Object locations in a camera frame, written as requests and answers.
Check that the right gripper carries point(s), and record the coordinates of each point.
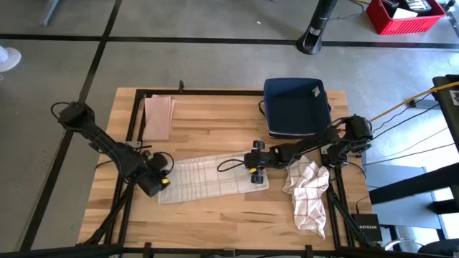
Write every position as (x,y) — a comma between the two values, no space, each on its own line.
(270,157)

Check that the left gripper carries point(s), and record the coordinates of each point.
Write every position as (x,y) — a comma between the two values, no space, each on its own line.
(152,184)

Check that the white beige-checked towel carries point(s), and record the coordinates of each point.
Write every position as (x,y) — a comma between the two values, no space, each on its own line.
(211,179)

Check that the white red-checked towel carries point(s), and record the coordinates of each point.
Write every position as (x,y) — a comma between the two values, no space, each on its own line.
(308,197)

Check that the pink towel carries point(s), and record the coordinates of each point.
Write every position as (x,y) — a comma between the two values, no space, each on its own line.
(157,118)

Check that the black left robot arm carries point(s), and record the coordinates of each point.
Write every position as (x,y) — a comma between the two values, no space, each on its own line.
(104,143)

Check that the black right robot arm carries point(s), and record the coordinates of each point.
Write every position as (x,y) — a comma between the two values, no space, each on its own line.
(322,143)

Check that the navy fabric basket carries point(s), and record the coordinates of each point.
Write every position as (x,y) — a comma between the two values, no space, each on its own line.
(297,107)

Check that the black Netgear router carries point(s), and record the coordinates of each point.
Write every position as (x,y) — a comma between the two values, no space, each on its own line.
(365,227)

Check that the black desk bar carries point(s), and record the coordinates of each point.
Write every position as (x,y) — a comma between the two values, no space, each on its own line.
(412,186)

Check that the white round base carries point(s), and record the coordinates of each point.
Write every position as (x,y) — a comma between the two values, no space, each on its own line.
(9,59)

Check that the black equipment cabinet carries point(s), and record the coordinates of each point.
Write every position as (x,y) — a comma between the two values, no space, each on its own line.
(448,118)

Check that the red plastic crate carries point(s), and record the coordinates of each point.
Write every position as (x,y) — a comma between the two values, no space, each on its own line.
(405,27)

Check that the grey metal leg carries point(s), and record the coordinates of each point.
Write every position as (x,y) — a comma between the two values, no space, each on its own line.
(50,12)

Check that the white flat box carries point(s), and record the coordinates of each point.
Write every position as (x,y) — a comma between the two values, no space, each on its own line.
(405,13)

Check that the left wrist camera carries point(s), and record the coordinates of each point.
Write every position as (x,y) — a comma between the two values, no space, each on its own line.
(157,161)

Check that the black table frame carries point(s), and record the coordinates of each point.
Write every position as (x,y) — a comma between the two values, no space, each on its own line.
(215,92)

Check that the small grey camera box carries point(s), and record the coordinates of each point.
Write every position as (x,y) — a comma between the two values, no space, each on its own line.
(228,252)

